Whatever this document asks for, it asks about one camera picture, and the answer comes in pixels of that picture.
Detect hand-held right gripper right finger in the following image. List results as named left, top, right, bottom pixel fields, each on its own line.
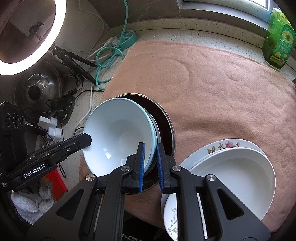
left=156, top=143, right=271, bottom=241

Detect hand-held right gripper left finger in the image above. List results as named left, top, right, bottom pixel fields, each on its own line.
left=26, top=142, right=146, bottom=241

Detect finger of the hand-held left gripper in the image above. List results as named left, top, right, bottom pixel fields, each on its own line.
left=45, top=133, right=93, bottom=163

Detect stainless steel bowl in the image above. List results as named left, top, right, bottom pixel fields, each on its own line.
left=115, top=93, right=176, bottom=196

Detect white plate with coral peony print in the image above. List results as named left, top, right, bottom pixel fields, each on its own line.
left=185, top=146, right=269, bottom=173

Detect light blue ceramic bowl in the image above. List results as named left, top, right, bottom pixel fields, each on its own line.
left=83, top=98, right=160, bottom=177

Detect white plate with grey leaf print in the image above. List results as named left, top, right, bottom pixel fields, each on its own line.
left=163, top=147, right=276, bottom=241

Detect white plate with pink blossom print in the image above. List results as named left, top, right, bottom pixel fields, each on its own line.
left=179, top=138, right=266, bottom=172

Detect person's left hand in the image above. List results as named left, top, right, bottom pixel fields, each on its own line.
left=11, top=179, right=57, bottom=224

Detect white plug adapters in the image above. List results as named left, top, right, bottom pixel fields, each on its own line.
left=38, top=116, right=63, bottom=142

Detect black round pad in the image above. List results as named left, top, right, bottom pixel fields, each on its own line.
left=53, top=96, right=75, bottom=124

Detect red box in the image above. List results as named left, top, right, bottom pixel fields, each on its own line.
left=45, top=169, right=68, bottom=193

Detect steel pot lid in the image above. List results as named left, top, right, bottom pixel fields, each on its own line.
left=14, top=70, right=63, bottom=112

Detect pink towel mat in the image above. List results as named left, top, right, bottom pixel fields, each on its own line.
left=79, top=40, right=296, bottom=234

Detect green dish soap bottle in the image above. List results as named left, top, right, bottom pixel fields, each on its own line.
left=262, top=8, right=296, bottom=70

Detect white cable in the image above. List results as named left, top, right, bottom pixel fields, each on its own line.
left=74, top=83, right=95, bottom=138

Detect black cable with inline controller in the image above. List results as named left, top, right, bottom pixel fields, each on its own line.
left=46, top=79, right=93, bottom=112

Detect ring light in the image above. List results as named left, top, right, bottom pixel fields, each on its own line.
left=0, top=0, right=67, bottom=76

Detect teal hose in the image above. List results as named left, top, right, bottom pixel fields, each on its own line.
left=95, top=0, right=130, bottom=91

